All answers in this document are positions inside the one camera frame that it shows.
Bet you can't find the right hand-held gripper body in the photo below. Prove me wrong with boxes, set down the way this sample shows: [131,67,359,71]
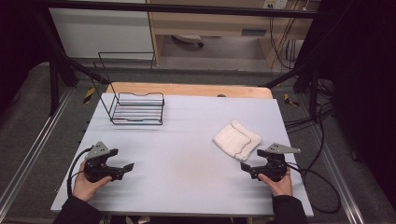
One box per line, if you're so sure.
[249,143,302,183]

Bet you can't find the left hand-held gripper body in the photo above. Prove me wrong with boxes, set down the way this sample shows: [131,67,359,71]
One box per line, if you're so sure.
[83,141,125,184]

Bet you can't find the white towel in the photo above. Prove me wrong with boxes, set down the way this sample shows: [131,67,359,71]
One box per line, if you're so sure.
[212,119,262,162]

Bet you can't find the black wire rack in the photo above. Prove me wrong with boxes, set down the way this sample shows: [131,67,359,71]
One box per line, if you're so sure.
[90,51,165,126]

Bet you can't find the person's right hand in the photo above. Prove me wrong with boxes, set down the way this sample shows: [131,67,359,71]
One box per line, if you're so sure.
[257,166,293,198]

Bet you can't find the person's left hand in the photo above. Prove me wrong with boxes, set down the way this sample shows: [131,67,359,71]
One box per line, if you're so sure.
[72,160,113,203]

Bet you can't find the pale lavender table mat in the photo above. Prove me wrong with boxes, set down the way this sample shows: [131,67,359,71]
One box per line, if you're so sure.
[50,92,315,217]

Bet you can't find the black metal stand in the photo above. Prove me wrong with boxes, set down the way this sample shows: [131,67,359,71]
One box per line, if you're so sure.
[32,8,112,116]
[262,0,354,122]

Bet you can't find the white cabinet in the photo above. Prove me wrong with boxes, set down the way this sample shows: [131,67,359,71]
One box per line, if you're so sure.
[49,7,155,59]

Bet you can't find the light wooden desk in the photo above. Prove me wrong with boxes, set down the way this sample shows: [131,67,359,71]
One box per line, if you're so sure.
[148,0,321,67]

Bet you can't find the office chair base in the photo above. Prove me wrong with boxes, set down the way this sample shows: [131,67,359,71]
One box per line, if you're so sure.
[171,34,205,49]

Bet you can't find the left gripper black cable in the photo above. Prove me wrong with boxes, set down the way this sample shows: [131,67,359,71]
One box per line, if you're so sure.
[66,146,94,198]

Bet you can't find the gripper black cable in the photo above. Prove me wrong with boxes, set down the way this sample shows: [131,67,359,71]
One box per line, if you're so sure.
[286,161,342,215]
[66,146,94,198]

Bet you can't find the bundle of black floor cables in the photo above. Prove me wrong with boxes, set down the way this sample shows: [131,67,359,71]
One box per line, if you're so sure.
[283,77,336,133]

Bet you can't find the aluminium floor rail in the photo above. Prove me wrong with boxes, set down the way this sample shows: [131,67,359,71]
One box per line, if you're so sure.
[0,88,74,216]
[311,124,367,224]

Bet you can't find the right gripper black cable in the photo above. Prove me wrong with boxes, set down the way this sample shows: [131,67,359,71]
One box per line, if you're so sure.
[286,161,342,215]

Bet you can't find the hanging cables under desk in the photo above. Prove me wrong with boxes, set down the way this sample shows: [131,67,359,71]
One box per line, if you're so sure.
[268,17,301,70]

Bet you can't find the wall power outlet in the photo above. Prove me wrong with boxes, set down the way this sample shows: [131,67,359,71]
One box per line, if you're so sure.
[262,0,289,9]

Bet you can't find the black horizontal frame bar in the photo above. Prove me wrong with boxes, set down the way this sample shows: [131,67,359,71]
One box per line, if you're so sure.
[36,0,321,19]

